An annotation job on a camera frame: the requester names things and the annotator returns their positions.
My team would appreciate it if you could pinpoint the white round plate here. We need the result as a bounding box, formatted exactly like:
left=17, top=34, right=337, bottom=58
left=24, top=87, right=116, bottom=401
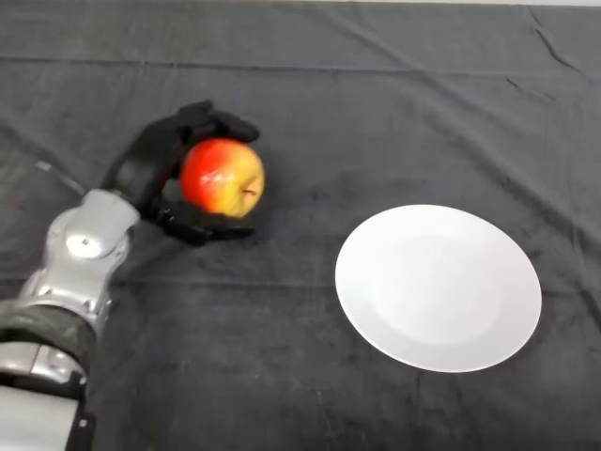
left=334, top=204, right=543, bottom=374

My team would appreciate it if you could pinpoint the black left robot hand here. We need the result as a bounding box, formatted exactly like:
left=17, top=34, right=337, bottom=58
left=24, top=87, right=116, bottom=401
left=100, top=99, right=262, bottom=247

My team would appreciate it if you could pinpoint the black cloth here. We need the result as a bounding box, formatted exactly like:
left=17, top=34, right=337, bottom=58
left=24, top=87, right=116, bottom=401
left=0, top=1, right=601, bottom=451

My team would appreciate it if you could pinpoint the red yellow apple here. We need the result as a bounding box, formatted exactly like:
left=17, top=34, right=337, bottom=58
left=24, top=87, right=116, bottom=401
left=179, top=137, right=266, bottom=219

